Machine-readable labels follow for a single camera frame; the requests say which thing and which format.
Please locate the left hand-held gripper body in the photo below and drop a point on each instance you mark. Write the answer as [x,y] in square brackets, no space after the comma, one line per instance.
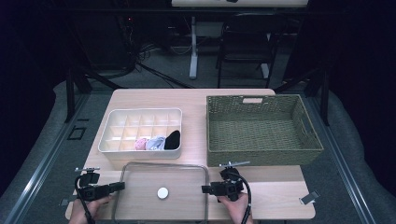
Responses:
[90,191]

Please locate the white divided storage box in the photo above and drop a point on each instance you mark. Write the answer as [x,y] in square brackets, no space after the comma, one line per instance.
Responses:
[134,124]

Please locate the green woven basket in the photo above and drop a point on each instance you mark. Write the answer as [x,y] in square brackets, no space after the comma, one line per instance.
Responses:
[224,107]

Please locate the black folding chair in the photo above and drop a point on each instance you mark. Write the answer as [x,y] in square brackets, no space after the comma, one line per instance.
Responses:
[246,46]

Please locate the white sock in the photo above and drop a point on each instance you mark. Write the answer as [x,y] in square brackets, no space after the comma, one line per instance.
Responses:
[155,143]

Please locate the aluminium floor rail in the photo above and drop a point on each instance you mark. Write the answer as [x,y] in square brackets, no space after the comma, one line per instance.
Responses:
[339,155]
[46,161]

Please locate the clear plastic lid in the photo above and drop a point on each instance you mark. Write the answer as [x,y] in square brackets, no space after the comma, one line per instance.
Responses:
[140,199]

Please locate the black sock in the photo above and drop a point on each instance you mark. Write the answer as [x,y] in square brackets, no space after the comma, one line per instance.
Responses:
[172,141]

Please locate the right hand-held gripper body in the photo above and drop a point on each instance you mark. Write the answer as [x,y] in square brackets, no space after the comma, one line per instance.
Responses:
[232,188]

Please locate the grey tape strip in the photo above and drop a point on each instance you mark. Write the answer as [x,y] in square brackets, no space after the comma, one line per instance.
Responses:
[309,197]
[64,202]

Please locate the pink sock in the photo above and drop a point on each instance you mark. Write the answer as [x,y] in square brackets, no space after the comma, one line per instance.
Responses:
[140,144]

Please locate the black metal stand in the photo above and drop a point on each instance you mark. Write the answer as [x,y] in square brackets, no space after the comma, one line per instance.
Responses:
[70,93]
[325,99]

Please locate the white desk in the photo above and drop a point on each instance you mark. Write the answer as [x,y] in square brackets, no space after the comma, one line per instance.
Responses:
[193,46]

